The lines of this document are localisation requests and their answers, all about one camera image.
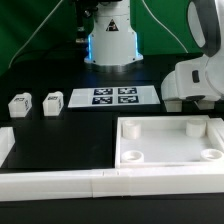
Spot black cable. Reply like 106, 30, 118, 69
9, 40, 81, 69

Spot white U-shaped obstacle fence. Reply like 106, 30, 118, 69
0, 117, 224, 203

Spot white fiducial marker sheet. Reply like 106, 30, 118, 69
68, 85, 160, 108

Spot white cable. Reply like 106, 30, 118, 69
8, 0, 65, 69

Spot white square tabletop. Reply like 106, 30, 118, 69
115, 116, 224, 168

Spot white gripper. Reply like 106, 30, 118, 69
161, 59, 221, 102

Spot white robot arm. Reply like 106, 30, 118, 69
71, 0, 224, 102

